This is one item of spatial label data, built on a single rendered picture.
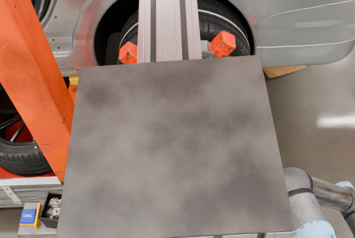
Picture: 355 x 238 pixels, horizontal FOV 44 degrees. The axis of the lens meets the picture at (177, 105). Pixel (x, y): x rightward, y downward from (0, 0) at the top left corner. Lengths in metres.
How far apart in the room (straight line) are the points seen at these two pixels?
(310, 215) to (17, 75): 1.07
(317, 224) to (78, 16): 1.44
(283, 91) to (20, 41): 2.14
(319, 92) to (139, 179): 2.81
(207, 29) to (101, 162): 1.46
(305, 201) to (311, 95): 2.14
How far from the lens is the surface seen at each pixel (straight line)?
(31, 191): 2.60
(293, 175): 1.17
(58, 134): 1.90
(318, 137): 3.02
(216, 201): 0.48
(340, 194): 1.42
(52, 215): 2.21
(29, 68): 1.59
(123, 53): 1.93
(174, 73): 0.59
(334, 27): 2.22
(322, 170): 2.90
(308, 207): 1.13
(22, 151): 2.51
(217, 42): 1.90
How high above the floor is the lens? 2.47
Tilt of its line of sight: 52 degrees down
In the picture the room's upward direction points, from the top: 6 degrees counter-clockwise
